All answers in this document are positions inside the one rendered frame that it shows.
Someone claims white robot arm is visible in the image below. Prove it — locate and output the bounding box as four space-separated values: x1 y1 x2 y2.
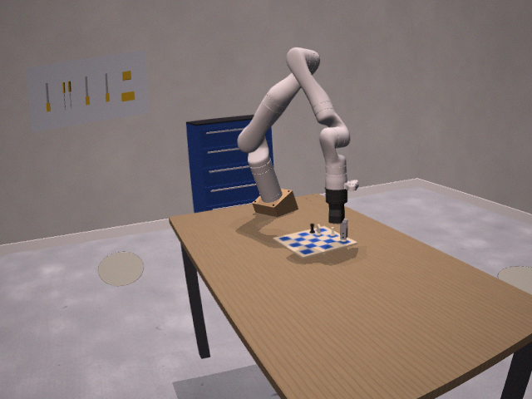
238 47 350 203

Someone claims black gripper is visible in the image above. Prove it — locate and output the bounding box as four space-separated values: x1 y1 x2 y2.
325 173 358 240

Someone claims blue and cream chessboard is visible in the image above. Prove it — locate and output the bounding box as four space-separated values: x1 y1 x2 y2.
273 226 357 259

